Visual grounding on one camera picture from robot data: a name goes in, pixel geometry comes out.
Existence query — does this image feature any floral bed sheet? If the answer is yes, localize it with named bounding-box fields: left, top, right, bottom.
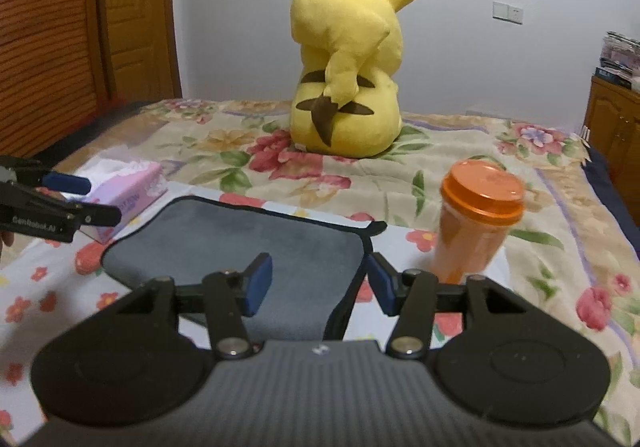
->
left=0, top=97, right=640, bottom=447

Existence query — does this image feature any grey towel with black trim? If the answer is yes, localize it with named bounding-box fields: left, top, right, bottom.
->
left=100, top=194, right=389, bottom=343

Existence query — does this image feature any wooden cabinet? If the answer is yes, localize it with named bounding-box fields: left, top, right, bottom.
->
left=582, top=74, right=640, bottom=164

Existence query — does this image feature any dark blue mattress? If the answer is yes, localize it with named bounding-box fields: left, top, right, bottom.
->
left=584, top=146, right=640, bottom=229

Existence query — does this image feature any louvered wooden wardrobe door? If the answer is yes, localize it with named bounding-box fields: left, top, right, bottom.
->
left=0, top=0, right=110, bottom=159

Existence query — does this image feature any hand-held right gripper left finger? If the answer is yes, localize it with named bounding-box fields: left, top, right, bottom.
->
left=114, top=252, right=274, bottom=361

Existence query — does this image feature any yellow plush toy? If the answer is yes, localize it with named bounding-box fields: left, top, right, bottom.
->
left=289, top=0, right=435, bottom=159

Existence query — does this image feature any pink tissue pack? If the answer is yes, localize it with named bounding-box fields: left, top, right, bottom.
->
left=75, top=160, right=169, bottom=244

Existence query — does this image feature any stack of books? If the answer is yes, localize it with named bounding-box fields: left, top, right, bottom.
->
left=592, top=30, right=640, bottom=91

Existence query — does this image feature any white wall switch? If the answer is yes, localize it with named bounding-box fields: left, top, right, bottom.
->
left=492, top=0, right=525, bottom=24

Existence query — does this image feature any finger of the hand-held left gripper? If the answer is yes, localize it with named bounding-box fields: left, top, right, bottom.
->
left=0, top=154, right=93, bottom=197
left=47, top=198, right=123, bottom=229

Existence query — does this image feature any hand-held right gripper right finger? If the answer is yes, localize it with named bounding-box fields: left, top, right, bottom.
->
left=366, top=252, right=530, bottom=361

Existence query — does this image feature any orange cup with lid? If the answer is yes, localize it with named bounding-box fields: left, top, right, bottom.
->
left=427, top=160, right=526, bottom=286

